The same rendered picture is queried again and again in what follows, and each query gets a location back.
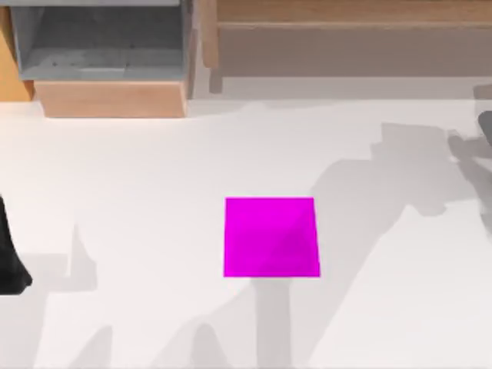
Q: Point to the flat magenta square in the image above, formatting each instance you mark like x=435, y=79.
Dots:
x=271, y=236

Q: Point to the pale wooden drawer front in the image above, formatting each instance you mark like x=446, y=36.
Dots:
x=109, y=98

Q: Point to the dark grey object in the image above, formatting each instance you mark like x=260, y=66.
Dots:
x=486, y=127

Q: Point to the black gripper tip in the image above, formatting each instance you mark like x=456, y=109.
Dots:
x=9, y=261

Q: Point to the wooden cupboard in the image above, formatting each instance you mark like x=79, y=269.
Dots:
x=9, y=57

